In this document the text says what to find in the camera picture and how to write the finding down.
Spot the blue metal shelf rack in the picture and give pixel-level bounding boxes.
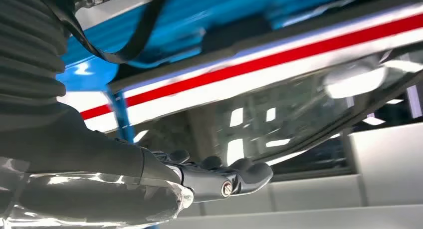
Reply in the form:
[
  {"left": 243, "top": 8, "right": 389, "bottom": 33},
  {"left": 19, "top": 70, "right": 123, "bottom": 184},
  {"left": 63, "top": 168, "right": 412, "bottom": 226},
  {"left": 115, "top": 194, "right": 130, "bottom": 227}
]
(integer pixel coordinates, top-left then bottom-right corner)
[{"left": 56, "top": 0, "right": 374, "bottom": 146}]

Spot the white car with red stripe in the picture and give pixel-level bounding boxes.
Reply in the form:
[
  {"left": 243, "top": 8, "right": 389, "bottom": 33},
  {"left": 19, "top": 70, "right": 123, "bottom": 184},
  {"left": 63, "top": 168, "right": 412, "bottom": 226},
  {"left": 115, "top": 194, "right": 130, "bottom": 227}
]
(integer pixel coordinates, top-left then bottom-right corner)
[{"left": 57, "top": 0, "right": 423, "bottom": 169}]

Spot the black camera cable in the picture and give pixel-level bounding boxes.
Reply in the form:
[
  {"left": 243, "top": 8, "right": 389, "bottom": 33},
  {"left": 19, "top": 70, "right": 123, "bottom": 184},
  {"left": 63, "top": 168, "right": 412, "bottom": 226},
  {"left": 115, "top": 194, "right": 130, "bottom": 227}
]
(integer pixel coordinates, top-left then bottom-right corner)
[{"left": 31, "top": 0, "right": 174, "bottom": 64}]

